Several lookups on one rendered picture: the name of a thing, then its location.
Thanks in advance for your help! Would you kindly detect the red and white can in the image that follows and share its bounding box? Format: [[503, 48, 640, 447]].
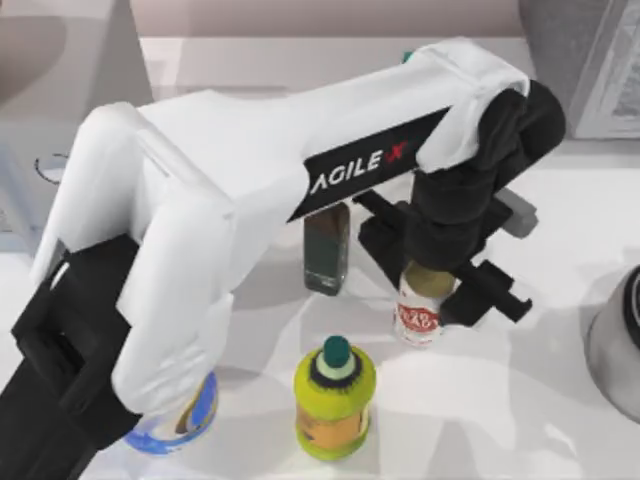
[[393, 261, 460, 347]]

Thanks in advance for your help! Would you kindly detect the dark green rectangular bottle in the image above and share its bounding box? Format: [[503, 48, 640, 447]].
[[303, 203, 350, 294]]

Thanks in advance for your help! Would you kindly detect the grey round pot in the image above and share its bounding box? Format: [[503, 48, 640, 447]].
[[585, 266, 640, 417]]

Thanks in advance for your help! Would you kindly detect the yellow-green bottle with green cap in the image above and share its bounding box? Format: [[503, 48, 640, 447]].
[[293, 335, 377, 447]]

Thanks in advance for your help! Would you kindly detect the grey cabinet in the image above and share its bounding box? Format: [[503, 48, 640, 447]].
[[518, 0, 640, 140]]

